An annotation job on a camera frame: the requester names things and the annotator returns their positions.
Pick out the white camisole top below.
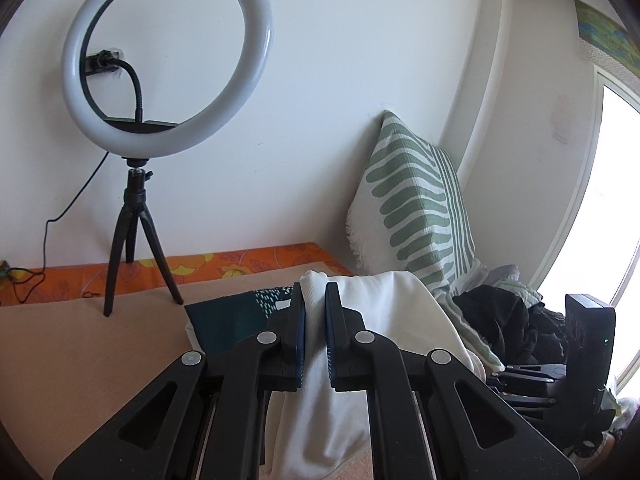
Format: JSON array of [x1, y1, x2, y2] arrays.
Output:
[[259, 271, 486, 479]]

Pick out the black clothing pile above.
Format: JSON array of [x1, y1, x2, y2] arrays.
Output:
[[452, 285, 568, 365]]

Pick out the right hand grey glove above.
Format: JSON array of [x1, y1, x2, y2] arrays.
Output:
[[568, 431, 616, 477]]

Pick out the beige pink blanket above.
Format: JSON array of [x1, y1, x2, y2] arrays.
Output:
[[0, 258, 374, 480]]

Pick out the folded teal patterned garment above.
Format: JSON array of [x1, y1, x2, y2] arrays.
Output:
[[184, 286, 293, 354]]

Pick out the green striped white pillow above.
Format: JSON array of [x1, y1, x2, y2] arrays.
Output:
[[346, 110, 504, 372]]

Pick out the orange floral bedsheet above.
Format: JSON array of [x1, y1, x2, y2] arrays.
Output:
[[1, 242, 352, 307]]

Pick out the black mini tripod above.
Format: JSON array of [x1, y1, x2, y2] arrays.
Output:
[[102, 156, 186, 319]]

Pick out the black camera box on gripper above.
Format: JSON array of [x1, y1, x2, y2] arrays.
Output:
[[565, 294, 616, 413]]

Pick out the black ring light cable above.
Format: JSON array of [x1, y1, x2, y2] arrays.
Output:
[[0, 148, 112, 306]]

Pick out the white ring light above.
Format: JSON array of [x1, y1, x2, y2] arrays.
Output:
[[61, 0, 277, 159]]

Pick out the wall power outlet plug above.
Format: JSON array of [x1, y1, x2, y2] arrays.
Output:
[[82, 49, 122, 77]]

